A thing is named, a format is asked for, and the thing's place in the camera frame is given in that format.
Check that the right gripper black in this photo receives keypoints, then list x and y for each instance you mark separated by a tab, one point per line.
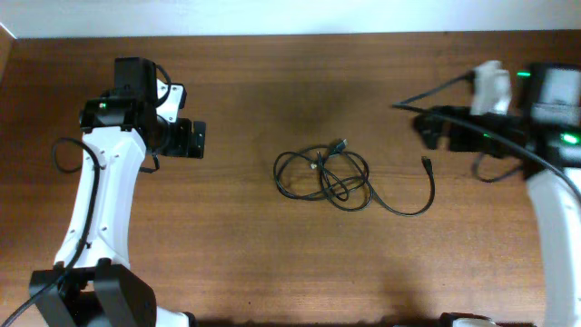
442	140

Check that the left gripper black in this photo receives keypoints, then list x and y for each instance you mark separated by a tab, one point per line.
182	143

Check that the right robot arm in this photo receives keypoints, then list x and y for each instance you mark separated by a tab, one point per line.
549	96

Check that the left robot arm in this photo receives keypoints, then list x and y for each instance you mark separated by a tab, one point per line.
125	132

